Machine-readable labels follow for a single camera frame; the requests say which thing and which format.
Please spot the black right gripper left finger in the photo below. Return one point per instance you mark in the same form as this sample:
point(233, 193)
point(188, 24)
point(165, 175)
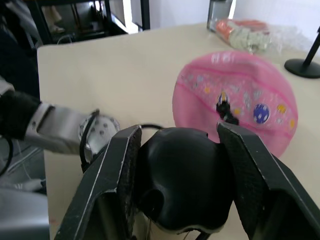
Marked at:
point(100, 190)

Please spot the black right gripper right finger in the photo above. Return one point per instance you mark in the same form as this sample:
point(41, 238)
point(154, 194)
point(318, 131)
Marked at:
point(265, 190)

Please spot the black rubber hand pump bulb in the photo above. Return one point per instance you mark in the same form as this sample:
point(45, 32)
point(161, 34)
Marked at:
point(182, 175)

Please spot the pink deflated printed ball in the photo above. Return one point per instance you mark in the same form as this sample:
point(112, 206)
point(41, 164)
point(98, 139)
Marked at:
point(225, 80)

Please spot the silver robot torso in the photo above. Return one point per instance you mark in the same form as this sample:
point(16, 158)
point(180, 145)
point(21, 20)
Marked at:
point(20, 215)

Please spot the black round stand with pole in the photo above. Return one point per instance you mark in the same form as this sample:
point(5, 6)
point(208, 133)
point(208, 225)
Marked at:
point(303, 66)

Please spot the clear bubble wrap sheet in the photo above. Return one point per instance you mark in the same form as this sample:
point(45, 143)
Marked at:
point(290, 40)

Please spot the clear bag orange white items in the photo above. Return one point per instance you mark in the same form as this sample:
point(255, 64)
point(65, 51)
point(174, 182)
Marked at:
point(240, 32)

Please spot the black metal shelf frame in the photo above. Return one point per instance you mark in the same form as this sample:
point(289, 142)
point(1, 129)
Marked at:
point(110, 17)

